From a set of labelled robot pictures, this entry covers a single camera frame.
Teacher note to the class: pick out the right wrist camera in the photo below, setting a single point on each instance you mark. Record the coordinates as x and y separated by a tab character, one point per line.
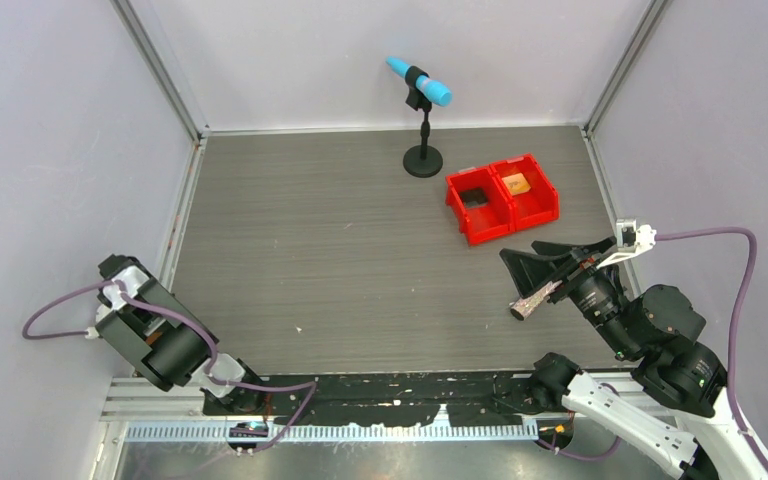
632	240

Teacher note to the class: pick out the glitter tube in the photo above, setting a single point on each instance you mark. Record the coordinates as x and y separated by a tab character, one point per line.
524	307

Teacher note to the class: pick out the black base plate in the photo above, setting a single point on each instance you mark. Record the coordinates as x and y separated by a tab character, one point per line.
476	398

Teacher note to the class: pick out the right red bin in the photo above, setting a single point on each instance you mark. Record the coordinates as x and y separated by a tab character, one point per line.
537	207

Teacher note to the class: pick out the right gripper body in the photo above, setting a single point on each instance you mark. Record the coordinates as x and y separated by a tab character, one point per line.
592	291

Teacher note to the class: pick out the left red bin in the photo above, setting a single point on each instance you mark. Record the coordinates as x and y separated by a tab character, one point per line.
482	210

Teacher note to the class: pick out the red bin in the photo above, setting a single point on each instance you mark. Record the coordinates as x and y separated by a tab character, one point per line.
537	207
482	210

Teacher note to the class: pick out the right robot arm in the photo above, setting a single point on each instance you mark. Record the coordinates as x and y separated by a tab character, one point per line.
658	332

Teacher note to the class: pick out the black microphone stand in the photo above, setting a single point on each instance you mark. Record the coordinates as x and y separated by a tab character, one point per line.
422	160

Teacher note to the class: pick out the orange block in bin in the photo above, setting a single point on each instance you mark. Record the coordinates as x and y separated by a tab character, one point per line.
516	184

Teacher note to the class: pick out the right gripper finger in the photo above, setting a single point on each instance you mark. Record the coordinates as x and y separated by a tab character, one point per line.
550	252
527	275

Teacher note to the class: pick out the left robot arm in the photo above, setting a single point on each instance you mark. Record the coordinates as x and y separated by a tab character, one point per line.
162	340

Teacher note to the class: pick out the blue microphone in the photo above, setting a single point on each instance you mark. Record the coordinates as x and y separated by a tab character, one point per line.
423	90

